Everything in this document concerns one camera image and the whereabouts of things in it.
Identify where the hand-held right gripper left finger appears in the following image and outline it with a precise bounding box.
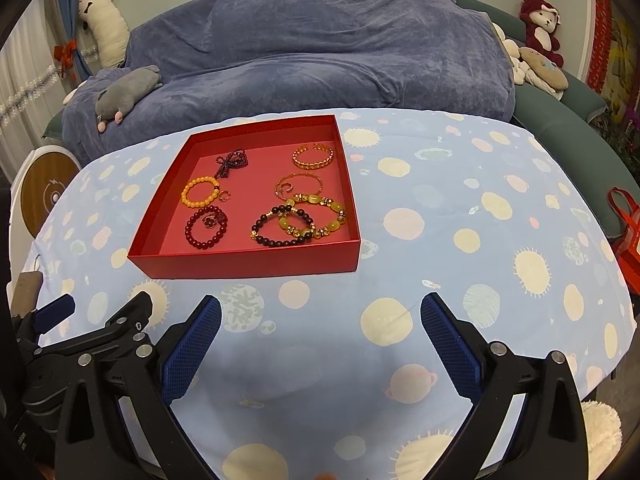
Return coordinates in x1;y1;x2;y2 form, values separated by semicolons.
54;294;223;480

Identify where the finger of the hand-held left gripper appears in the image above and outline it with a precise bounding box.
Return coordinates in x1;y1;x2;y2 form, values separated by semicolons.
44;291;154;357
12;294;77;343

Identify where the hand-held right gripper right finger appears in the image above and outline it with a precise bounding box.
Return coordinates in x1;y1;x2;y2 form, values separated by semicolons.
420;291;591;480

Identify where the red cardboard box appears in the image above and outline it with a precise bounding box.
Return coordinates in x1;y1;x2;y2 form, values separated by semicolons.
127;115;362;279

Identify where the dark red bead bracelet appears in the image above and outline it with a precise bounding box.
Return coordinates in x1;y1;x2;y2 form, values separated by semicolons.
186;207;228;249

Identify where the dark brown bead bracelet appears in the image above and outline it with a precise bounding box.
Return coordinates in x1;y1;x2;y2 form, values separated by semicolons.
250;200;316;247

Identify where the orange bead bracelet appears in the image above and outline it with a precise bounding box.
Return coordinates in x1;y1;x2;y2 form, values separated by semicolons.
181;175;221;209

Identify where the yellow bead bracelet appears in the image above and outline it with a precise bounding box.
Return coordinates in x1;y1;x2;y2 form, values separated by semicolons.
276;192;348;241

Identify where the thin gold bangle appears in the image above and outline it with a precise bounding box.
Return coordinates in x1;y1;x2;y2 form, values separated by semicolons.
274;174;323;200

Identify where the round wood-faced white appliance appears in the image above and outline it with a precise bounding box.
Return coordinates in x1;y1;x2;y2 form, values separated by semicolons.
10;147;83;256

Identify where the light blue planet-print sheet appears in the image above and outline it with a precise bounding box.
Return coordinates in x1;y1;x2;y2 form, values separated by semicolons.
7;109;636;480

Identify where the white fluffy cloth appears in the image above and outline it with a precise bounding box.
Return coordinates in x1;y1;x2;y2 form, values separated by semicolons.
580;400;623;480

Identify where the dark garnet bead strand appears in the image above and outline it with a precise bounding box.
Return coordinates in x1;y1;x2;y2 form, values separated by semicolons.
214;149;251;179

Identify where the red tote bag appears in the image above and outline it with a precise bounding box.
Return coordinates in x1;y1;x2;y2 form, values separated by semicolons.
607;187;640;297

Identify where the grey plush toy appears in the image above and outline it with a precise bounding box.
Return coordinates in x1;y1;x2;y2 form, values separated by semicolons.
95;66;163;133

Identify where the white sheer curtain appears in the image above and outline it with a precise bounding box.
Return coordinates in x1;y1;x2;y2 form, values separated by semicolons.
0;0;76;176

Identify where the green sofa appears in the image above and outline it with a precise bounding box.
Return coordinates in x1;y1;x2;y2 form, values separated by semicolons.
41;0;621;236

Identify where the red ribbon bow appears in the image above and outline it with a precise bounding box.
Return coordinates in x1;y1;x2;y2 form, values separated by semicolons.
52;40;81;81

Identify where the flowering plant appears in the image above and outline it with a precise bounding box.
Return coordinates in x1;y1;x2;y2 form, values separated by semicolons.
590;95;640;181

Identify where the long white plush toy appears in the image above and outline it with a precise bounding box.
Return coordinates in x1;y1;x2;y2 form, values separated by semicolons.
77;0;132;68

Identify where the blue curtain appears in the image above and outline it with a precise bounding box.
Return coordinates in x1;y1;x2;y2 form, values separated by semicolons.
60;0;96;86

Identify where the round cookie plush pillow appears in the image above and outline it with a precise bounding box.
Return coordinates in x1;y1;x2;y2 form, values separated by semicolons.
517;46;570;92

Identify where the blue velvet blanket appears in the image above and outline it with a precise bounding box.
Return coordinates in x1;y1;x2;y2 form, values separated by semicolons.
62;0;517;166

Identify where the red monkey plush toy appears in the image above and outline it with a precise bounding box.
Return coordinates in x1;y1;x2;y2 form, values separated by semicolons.
518;0;565;68

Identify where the gold chain bangle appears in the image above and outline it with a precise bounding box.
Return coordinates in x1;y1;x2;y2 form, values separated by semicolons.
292;144;336;170

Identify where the red yellow wall poster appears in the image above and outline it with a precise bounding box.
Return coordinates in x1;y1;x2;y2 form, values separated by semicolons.
584;0;640;111

